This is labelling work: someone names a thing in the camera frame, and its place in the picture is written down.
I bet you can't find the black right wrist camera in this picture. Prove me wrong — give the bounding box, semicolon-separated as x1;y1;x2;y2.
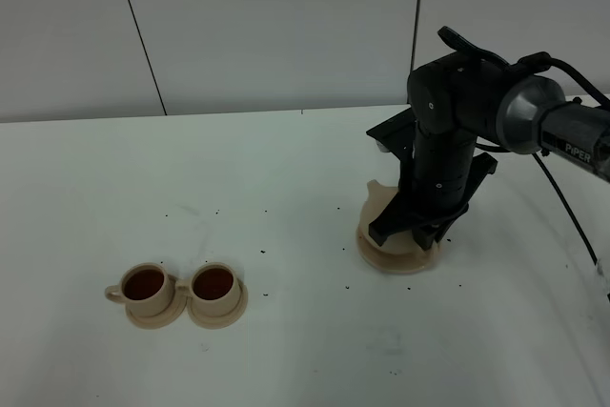
366;108;417;161

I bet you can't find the black camera cable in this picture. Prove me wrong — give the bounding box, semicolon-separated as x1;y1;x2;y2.
437;25;610;303

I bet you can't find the beige round teapot saucer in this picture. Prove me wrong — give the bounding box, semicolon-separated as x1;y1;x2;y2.
356;230;439;275

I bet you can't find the beige teacup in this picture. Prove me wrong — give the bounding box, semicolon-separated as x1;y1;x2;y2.
176;263;244;319
104;263;174;318

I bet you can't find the beige ceramic teapot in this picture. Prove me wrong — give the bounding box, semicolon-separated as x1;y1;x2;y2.
356;180;438;270

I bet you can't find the beige left teacup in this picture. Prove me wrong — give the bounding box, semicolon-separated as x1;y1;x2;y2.
104;263;174;318

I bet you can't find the beige left cup saucer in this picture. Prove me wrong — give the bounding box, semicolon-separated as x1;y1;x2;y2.
125;275;187;330

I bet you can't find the beige cup saucer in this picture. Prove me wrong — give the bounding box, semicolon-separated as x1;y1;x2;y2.
187;280;248;329
125;275;187;330

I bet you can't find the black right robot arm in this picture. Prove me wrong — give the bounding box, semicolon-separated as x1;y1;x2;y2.
367;52;609;250

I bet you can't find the beige right teacup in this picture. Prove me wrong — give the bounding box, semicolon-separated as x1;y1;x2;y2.
176;263;244;319

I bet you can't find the beige right cup saucer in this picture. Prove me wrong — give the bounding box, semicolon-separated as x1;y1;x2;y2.
187;280;248;329

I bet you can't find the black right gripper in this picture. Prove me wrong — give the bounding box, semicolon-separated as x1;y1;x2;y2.
368;121;498;251

